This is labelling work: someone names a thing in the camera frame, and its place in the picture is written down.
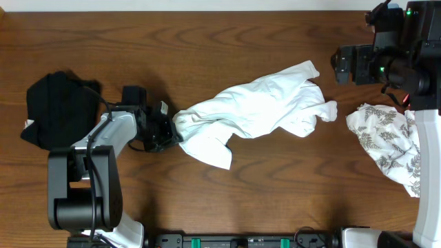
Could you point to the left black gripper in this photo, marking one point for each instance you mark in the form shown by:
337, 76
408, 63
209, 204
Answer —
169, 138

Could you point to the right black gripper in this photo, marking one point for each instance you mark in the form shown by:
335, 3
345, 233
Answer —
363, 54

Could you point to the white printed t-shirt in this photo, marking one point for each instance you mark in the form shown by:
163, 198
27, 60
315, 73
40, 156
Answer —
286, 99

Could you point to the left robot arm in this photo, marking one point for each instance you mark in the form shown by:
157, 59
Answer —
84, 190

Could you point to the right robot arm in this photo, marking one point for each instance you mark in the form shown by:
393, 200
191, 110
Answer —
405, 55

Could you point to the pink garment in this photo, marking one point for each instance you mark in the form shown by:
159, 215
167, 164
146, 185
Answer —
406, 101

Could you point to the white fern-print garment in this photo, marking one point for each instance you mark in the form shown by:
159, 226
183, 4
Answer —
391, 139

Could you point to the folded black garment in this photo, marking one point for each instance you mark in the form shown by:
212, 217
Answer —
62, 109

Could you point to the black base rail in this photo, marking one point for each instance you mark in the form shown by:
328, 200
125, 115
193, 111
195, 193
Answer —
305, 237

